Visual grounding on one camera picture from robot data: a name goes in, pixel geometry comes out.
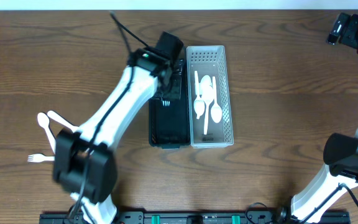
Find white spoon pile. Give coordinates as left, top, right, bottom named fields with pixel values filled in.
left=200, top=75, right=212, bottom=92

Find white spoon pointing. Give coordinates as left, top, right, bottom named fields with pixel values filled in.
left=201, top=85, right=214, bottom=135

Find white spoon with upper handle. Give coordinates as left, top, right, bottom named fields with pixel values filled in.
left=193, top=71, right=205, bottom=119

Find black plastic mesh basket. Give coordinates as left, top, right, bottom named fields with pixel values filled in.
left=149, top=60, right=190, bottom=149

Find clear plastic mesh basket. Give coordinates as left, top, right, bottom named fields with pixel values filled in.
left=186, top=45, right=234, bottom=148

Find white spoon bowl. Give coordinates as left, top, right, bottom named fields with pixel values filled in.
left=211, top=77, right=223, bottom=123

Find white fork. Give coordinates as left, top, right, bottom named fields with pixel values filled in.
left=47, top=110, right=78, bottom=133
left=27, top=153, right=55, bottom=163
left=37, top=112, right=56, bottom=153

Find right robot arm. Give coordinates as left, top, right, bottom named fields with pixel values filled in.
left=273, top=12, right=358, bottom=223

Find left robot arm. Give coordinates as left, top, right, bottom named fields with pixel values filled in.
left=52, top=32, right=183, bottom=223

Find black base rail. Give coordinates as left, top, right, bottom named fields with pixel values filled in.
left=39, top=208, right=351, bottom=224

